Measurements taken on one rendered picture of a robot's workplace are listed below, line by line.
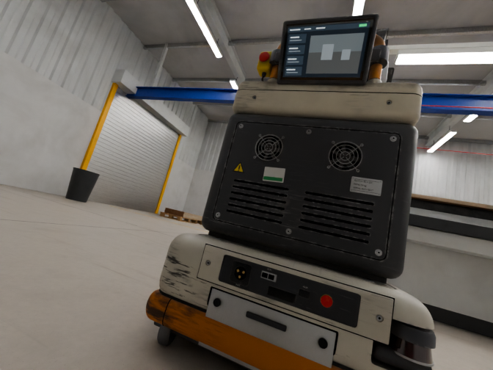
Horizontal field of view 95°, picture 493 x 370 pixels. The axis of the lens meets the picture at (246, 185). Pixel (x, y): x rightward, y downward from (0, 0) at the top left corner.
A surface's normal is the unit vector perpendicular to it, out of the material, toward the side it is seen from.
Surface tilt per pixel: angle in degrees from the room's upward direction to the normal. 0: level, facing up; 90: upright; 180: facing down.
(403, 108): 90
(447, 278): 90
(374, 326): 90
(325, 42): 115
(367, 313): 90
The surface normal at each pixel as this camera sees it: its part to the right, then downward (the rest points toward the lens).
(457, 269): -0.30, -0.24
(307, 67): -0.36, 0.18
